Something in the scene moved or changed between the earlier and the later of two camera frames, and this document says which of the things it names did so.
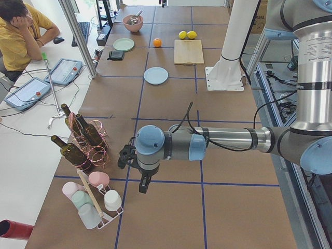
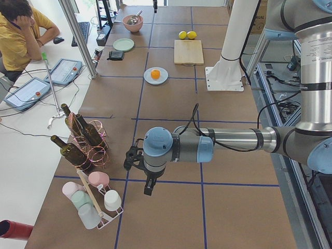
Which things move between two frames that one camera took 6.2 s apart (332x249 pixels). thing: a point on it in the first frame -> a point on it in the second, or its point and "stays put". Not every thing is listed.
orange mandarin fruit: [157, 42] -> [155, 74]
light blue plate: [155, 75] stays put
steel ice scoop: [133, 20] stays put
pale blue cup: [90, 216] stays put
